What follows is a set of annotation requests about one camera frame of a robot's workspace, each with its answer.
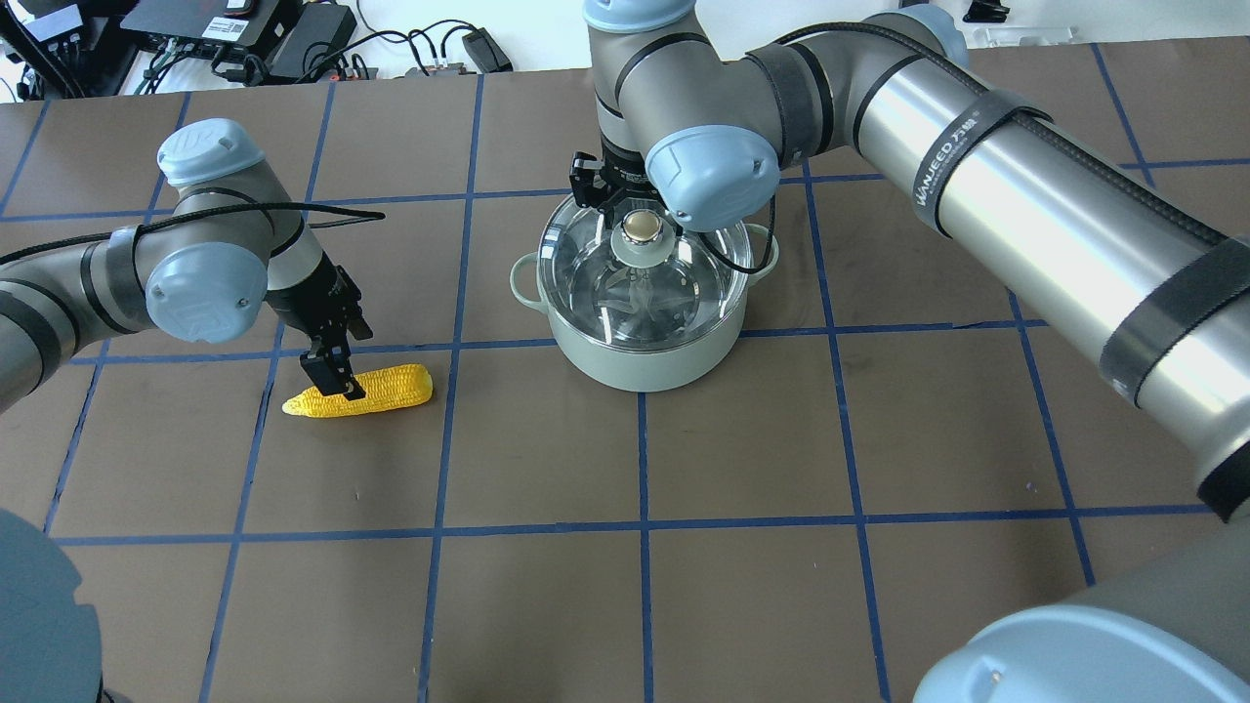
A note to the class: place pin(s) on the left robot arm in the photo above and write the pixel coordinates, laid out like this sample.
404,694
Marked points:
236,242

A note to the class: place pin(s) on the black electronics box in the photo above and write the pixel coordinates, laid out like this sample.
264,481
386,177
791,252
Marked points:
252,42

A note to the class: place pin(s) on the pale green cooking pot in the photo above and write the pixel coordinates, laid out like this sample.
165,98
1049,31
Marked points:
656,371

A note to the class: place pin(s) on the black power adapter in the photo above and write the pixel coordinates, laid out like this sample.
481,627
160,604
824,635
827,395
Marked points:
485,53

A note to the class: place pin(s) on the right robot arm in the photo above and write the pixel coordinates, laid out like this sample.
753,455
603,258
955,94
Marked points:
1153,297

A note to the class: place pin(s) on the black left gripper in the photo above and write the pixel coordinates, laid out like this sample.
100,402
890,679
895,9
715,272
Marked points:
322,303

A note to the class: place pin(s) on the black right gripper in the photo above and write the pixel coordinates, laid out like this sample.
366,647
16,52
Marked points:
619,174

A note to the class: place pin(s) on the glass pot lid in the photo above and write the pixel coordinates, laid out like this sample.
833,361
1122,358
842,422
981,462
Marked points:
639,297

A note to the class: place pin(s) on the yellow corn cob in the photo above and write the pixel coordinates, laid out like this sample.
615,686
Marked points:
388,389

